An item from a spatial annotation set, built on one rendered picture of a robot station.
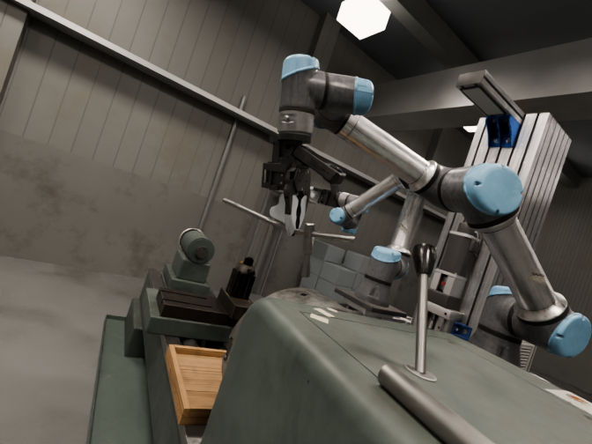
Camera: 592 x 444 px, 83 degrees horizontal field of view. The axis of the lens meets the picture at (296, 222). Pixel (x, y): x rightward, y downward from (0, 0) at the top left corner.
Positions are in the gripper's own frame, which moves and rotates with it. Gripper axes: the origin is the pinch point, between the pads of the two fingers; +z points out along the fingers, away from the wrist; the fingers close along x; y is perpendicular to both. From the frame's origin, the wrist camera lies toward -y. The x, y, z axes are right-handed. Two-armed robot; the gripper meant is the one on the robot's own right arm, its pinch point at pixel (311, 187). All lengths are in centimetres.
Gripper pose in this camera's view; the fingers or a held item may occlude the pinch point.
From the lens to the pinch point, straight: 184.5
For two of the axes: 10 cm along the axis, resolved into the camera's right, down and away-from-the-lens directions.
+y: -2.4, 9.6, 1.1
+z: -7.8, -2.6, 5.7
